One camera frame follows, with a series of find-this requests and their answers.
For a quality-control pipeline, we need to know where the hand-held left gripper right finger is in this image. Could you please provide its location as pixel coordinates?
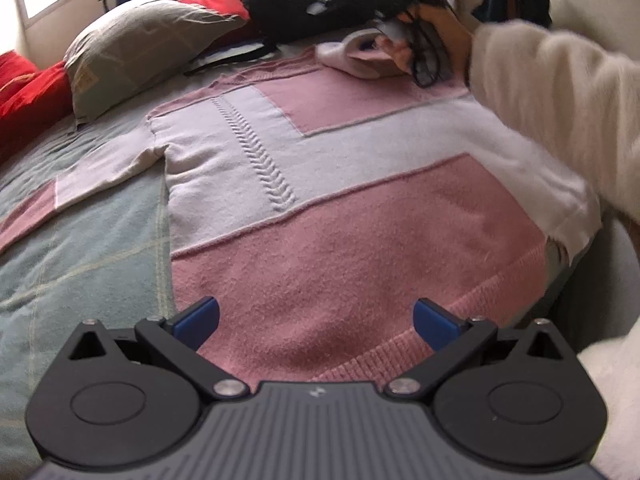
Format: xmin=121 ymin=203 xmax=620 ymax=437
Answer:
xmin=385 ymin=298 xmax=576 ymax=403

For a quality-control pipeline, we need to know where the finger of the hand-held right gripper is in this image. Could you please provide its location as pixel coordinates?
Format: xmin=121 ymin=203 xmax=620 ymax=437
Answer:
xmin=361 ymin=17 xmax=407 ymax=53

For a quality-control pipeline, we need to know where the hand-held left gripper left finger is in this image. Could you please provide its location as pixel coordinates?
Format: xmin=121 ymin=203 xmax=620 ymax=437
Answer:
xmin=67 ymin=296 xmax=251 ymax=402

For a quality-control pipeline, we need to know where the pink and white sweater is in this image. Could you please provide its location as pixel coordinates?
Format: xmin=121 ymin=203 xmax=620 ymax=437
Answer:
xmin=0 ymin=30 xmax=601 ymax=386

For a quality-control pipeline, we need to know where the person's right hand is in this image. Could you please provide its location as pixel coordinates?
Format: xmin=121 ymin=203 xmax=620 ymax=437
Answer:
xmin=375 ymin=4 xmax=475 ymax=86

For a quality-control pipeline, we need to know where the green checked quilt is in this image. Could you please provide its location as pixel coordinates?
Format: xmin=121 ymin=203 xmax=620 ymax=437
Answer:
xmin=0 ymin=35 xmax=596 ymax=480

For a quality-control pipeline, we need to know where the person's cream fuzzy top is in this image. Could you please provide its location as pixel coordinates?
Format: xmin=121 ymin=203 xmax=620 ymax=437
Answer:
xmin=575 ymin=335 xmax=640 ymax=480

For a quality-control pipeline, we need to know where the grey pillow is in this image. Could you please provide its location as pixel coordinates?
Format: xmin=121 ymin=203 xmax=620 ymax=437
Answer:
xmin=62 ymin=0 xmax=246 ymax=126

